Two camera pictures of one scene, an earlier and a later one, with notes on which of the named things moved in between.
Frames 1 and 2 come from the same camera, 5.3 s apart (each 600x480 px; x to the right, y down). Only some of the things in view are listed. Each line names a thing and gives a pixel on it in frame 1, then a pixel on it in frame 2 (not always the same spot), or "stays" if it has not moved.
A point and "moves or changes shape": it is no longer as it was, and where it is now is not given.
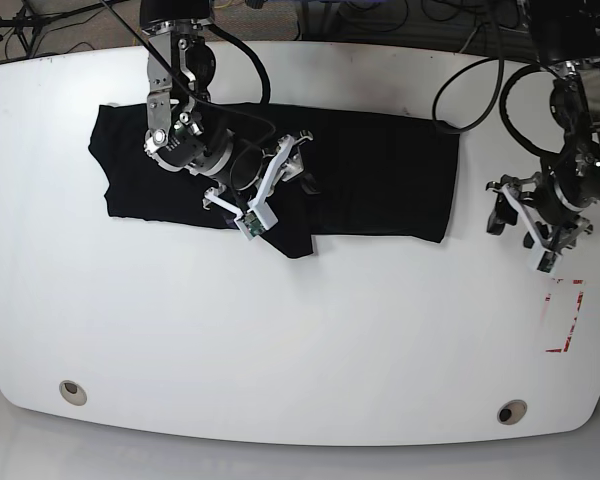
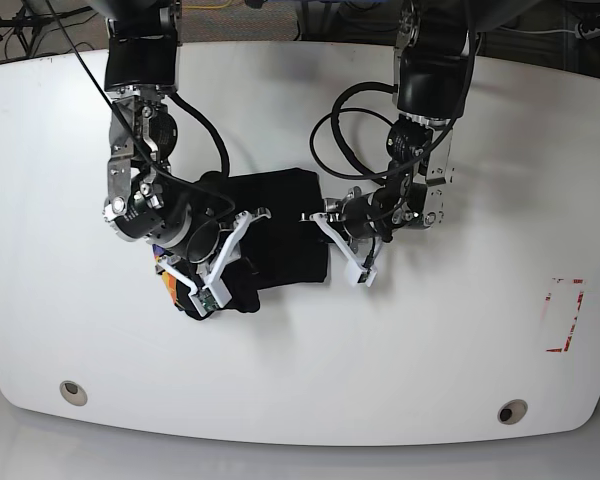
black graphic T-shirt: (376, 172) moves or changes shape
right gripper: (554, 226) to (349, 224)
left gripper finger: (309, 185) to (254, 272)
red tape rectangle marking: (578, 309) stays
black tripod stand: (24, 20) stays
